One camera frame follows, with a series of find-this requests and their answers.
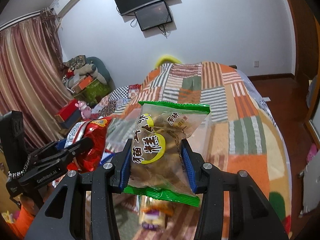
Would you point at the orange-label wafer pack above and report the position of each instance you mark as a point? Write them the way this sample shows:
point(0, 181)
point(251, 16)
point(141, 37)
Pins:
point(153, 213)

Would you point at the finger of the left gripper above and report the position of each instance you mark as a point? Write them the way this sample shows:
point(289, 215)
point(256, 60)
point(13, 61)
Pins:
point(81, 146)

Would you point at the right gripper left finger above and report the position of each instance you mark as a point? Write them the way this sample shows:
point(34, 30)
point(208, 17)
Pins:
point(121, 163)

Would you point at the pink plush toy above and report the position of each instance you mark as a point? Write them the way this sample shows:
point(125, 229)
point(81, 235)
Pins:
point(84, 109)

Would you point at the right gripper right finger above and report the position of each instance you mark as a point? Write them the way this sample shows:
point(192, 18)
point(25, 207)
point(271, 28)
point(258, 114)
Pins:
point(196, 168)

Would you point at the orange sleeve forearm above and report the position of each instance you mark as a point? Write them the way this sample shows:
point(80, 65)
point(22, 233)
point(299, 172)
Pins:
point(25, 218)

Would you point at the small black wall monitor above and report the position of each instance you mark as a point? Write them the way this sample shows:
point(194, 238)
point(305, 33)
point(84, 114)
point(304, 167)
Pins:
point(153, 15)

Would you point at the yellow-green pillow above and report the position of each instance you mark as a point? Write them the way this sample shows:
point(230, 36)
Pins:
point(166, 59)

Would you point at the pile of clothes and boxes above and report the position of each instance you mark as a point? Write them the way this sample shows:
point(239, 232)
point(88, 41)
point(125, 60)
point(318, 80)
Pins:
point(87, 79)

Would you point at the green-edged cake snack bag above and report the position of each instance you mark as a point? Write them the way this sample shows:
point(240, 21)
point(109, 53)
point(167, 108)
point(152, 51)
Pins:
point(159, 169)

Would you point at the red gift box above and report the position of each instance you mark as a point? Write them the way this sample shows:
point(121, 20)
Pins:
point(68, 115)

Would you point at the red chip bag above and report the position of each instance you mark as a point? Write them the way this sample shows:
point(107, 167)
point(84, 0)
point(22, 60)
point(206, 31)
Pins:
point(96, 131)

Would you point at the patchwork striped blanket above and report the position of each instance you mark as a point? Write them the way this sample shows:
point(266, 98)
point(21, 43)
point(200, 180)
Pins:
point(242, 134)

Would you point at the striped pink curtain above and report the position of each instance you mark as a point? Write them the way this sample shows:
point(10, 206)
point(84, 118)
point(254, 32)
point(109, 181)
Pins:
point(31, 76)

